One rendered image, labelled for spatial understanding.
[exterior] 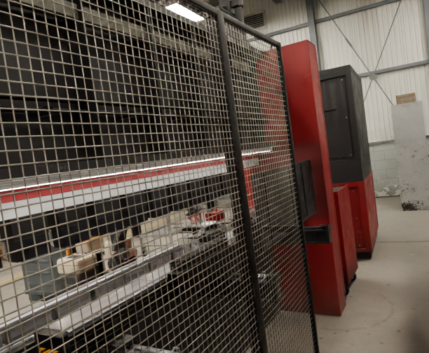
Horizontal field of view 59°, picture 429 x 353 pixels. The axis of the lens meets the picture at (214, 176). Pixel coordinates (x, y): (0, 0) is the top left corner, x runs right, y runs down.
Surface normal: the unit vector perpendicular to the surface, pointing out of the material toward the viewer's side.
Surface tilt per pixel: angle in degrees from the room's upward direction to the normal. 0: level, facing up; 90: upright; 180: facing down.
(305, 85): 90
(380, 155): 90
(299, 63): 90
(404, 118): 90
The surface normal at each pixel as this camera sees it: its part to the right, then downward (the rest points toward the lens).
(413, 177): -0.44, 0.11
